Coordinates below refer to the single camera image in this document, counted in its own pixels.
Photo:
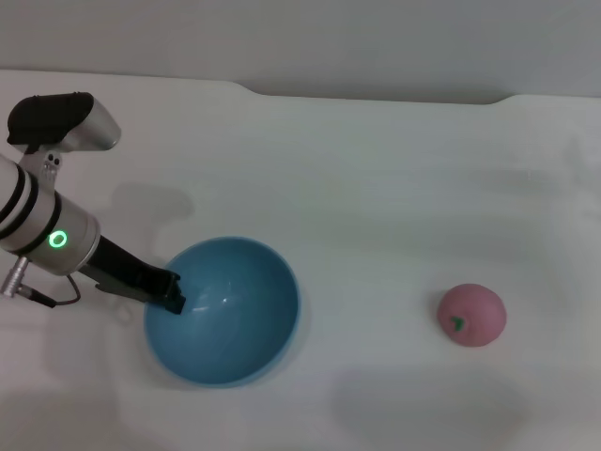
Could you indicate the blue bowl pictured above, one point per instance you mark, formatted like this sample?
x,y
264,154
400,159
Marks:
x,y
235,338

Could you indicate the pink toy peach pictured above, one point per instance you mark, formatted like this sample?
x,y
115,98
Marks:
x,y
474,305

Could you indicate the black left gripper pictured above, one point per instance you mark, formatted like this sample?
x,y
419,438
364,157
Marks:
x,y
122,275

